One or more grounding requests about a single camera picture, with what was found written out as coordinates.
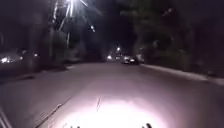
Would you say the car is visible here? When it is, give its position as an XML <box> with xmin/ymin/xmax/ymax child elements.
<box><xmin>121</xmin><ymin>56</ymin><xmax>140</xmax><ymax>66</ymax></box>

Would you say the dark asphalt road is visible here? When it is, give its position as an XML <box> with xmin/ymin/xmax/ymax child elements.
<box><xmin>0</xmin><ymin>61</ymin><xmax>224</xmax><ymax>128</ymax></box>

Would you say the row of trees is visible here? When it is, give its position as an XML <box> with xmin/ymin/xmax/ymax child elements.
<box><xmin>133</xmin><ymin>0</ymin><xmax>224</xmax><ymax>76</ymax></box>
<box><xmin>19</xmin><ymin>0</ymin><xmax>88</xmax><ymax>73</ymax></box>

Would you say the pale kerb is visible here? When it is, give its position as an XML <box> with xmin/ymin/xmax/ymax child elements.
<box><xmin>141</xmin><ymin>63</ymin><xmax>224</xmax><ymax>86</ymax></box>

